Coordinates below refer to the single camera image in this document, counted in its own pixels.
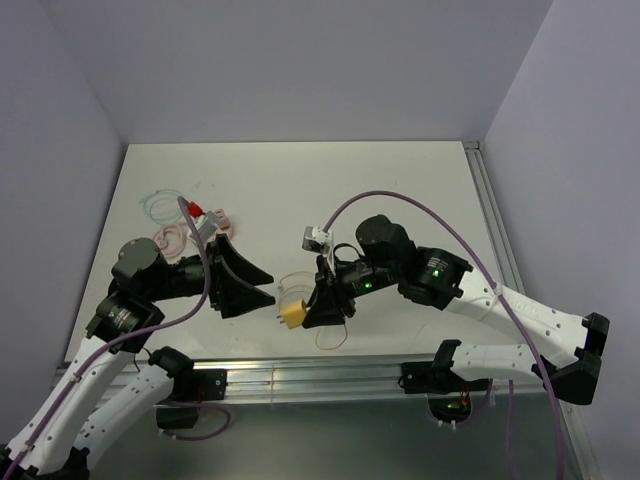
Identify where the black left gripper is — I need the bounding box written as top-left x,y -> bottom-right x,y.
147,233 -> 276,316

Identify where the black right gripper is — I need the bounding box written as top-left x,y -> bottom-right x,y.
302,253 -> 400,328

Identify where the yellow plug adapter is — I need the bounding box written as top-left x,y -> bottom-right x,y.
277,299 -> 307,330

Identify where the yellow charging cable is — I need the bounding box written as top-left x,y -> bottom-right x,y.
277,270 -> 349,350

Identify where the pink plug adapter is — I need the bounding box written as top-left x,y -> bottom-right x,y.
213,209 -> 231,230

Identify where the teal charging cable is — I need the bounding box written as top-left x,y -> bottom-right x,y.
136,187 -> 184,224

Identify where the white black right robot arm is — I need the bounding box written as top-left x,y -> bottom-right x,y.
301,215 -> 610,405

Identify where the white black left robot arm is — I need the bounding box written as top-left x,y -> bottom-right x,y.
1,235 -> 275,479

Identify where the pink round power strip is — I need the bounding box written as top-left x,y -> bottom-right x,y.
214,224 -> 234,240

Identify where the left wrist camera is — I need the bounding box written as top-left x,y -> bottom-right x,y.
187,201 -> 217,243

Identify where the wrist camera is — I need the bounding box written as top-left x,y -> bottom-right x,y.
302,226 -> 335,273
187,201 -> 217,243

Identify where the pink power strip cord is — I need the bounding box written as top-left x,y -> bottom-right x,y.
152,224 -> 190,260

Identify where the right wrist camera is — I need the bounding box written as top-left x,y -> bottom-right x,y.
302,226 -> 335,273

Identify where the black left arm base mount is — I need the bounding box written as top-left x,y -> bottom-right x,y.
155,369 -> 232,437

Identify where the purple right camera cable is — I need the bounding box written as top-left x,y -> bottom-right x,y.
322,190 -> 568,480

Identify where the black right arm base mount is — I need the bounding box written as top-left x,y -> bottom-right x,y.
397,361 -> 493,430

